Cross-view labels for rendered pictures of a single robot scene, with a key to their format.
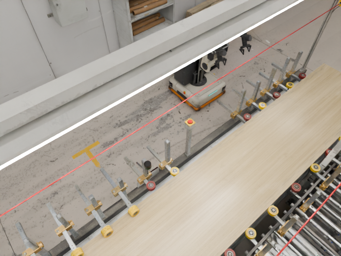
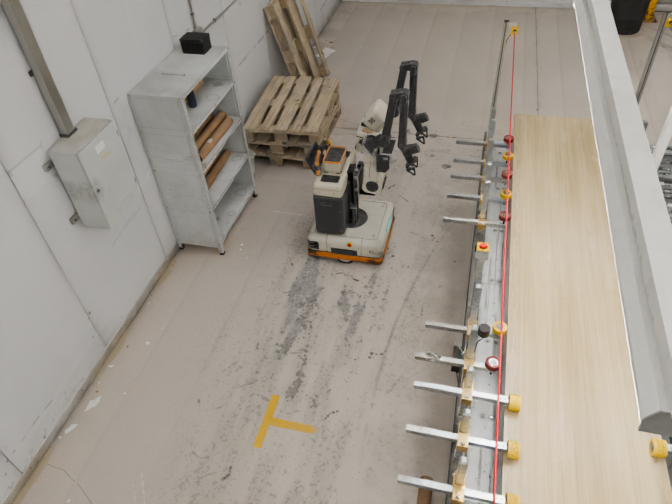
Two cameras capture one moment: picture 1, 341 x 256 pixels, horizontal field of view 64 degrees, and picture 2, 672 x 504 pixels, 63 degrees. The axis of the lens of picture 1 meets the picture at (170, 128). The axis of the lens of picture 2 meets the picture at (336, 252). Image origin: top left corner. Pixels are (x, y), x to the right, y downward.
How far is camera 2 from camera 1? 1.80 m
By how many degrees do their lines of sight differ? 24
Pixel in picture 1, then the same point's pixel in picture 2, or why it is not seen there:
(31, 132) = not seen: hidden behind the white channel
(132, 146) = (335, 367)
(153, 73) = not seen: hidden behind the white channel
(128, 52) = (630, 117)
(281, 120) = (544, 199)
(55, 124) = not seen: hidden behind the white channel
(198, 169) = (523, 307)
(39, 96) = (649, 180)
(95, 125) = (244, 375)
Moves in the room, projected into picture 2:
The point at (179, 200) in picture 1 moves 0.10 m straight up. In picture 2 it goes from (544, 355) to (548, 344)
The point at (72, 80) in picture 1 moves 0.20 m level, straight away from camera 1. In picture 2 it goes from (642, 157) to (569, 142)
